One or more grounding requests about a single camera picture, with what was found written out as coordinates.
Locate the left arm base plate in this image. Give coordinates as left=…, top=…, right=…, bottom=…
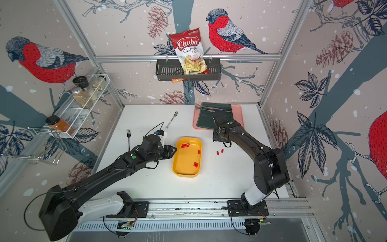
left=106, top=201, right=150, bottom=219

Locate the orange spice jar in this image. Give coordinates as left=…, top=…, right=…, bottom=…
left=45, top=116, right=75, bottom=135

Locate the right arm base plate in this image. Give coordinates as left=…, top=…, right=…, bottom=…
left=226, top=200, right=269, bottom=217

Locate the black wall basket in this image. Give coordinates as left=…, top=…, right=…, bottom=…
left=155, top=58, right=221, bottom=81

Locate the chrome wire holder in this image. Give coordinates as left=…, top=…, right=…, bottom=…
left=1, top=127, right=67, bottom=165

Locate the black lid spice jar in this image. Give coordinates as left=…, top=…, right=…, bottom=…
left=73, top=76, right=90, bottom=91

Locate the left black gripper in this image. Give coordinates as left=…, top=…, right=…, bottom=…
left=147, top=144, right=179, bottom=163

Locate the silver fork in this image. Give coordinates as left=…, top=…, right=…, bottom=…
left=165, top=111, right=178, bottom=129

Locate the small snack packet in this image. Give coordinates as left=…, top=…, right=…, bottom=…
left=171, top=79, right=185, bottom=84

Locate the aluminium frame profile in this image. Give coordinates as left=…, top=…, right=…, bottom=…
left=94, top=53, right=282, bottom=64

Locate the red cassava chips bag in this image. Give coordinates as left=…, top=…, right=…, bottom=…
left=169, top=28, right=210, bottom=75

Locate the iridescent metal spoon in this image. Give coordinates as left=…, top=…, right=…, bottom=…
left=209, top=107, right=232, bottom=113

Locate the silver lid spice jar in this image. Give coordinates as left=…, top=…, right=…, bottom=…
left=71, top=87, right=93, bottom=109

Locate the dark green cloth napkin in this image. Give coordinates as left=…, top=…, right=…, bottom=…
left=197, top=102, right=234, bottom=130

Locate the yellow plastic storage box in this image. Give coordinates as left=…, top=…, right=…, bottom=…
left=172, top=137, right=203, bottom=177

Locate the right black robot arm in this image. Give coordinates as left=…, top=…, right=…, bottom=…
left=213, top=117, right=290, bottom=210

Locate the black fork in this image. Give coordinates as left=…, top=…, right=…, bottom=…
left=126, top=129, right=131, bottom=151

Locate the clear spice jar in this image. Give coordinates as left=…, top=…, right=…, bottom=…
left=92, top=76, right=106, bottom=91

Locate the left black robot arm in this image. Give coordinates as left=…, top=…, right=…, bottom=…
left=38, top=135, right=177, bottom=242

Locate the white wire spice rack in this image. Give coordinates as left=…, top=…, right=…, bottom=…
left=43, top=74, right=110, bottom=139

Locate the pink plastic tray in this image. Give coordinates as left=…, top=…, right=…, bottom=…
left=192, top=104, right=244, bottom=130

